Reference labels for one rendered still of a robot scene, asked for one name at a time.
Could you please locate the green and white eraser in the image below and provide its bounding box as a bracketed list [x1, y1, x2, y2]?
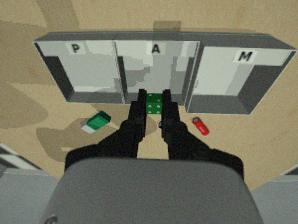
[81, 111, 111, 134]

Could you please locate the grey rack of three bins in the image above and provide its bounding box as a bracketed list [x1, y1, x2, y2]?
[32, 31, 298, 115]

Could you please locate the red battery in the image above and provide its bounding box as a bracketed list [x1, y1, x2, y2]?
[192, 117, 210, 136]

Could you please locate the green die with white pips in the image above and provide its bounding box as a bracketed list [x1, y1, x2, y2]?
[146, 93, 163, 114]

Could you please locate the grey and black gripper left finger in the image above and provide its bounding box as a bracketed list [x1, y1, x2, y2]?
[64, 89, 147, 173]

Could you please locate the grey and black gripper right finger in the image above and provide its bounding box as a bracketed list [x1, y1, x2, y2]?
[161, 89, 244, 180]

